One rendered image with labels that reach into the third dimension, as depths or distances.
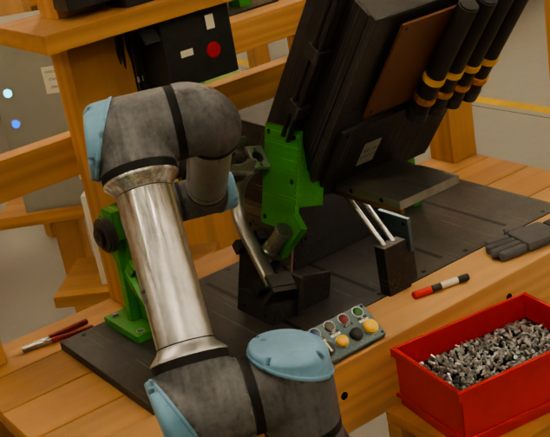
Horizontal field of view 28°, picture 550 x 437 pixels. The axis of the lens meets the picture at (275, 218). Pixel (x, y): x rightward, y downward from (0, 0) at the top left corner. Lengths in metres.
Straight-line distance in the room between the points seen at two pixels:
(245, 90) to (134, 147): 1.05
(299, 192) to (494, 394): 0.57
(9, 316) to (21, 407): 2.60
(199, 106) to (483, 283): 0.87
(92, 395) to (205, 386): 0.66
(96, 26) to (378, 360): 0.84
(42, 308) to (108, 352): 2.53
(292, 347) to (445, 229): 1.04
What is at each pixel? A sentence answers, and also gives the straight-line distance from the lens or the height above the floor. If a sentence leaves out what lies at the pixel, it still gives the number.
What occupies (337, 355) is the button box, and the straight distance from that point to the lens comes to 2.03.
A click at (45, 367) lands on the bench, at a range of 2.31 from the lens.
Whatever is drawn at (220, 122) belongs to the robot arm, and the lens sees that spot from 1.64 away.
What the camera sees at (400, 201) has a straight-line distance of 2.10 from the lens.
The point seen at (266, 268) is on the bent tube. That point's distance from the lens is 2.22.
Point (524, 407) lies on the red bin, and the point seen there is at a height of 0.83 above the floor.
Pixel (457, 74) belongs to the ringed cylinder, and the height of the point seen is 1.34.
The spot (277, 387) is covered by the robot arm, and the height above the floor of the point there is 1.14.
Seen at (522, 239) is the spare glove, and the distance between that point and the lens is 2.38.
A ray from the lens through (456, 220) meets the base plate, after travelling 2.57.
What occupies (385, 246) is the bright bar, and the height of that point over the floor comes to 1.01.
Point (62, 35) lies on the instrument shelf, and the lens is 2.14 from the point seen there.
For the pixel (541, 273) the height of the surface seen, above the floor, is 0.86.
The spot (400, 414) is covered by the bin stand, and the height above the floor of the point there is 0.80.
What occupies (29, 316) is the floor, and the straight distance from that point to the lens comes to 4.74.
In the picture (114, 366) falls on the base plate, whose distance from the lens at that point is 2.20.
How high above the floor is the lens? 1.91
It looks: 22 degrees down
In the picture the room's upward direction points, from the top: 10 degrees counter-clockwise
